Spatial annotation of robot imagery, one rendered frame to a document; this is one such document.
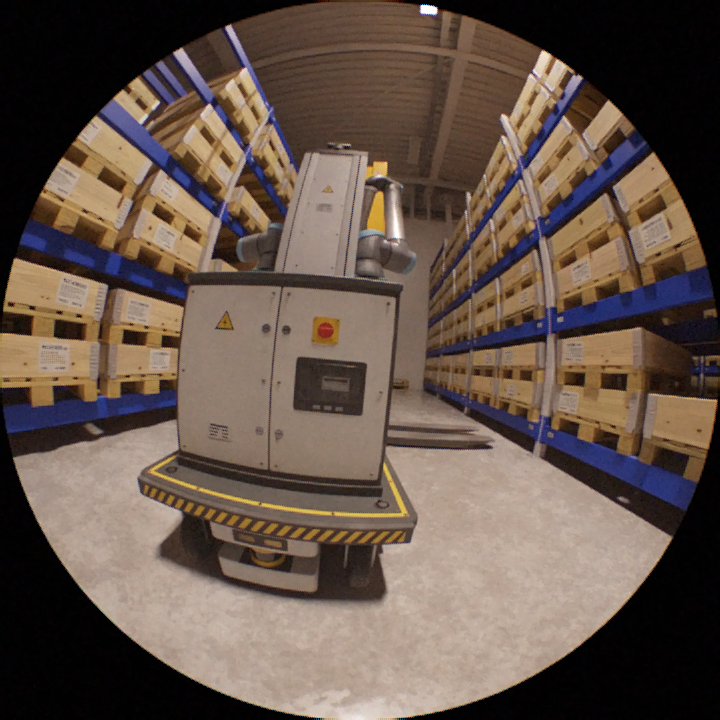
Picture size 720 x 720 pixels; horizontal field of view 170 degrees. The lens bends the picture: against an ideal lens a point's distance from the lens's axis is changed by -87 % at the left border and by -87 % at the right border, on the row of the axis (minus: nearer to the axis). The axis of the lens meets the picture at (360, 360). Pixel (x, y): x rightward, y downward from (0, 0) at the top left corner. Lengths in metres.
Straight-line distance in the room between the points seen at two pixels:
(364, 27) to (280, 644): 7.89
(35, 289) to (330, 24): 7.16
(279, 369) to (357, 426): 0.22
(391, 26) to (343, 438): 7.37
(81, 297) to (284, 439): 1.44
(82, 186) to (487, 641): 2.40
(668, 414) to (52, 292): 2.99
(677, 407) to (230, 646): 1.75
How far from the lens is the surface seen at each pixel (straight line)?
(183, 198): 2.24
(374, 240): 1.23
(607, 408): 1.71
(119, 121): 2.13
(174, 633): 0.76
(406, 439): 1.99
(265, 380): 0.56
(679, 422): 1.47
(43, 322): 1.61
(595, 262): 1.92
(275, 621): 0.74
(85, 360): 1.69
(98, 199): 1.80
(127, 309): 1.82
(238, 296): 0.61
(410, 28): 7.28
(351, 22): 7.44
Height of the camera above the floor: 0.65
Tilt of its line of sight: 1 degrees up
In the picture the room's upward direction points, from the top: 5 degrees clockwise
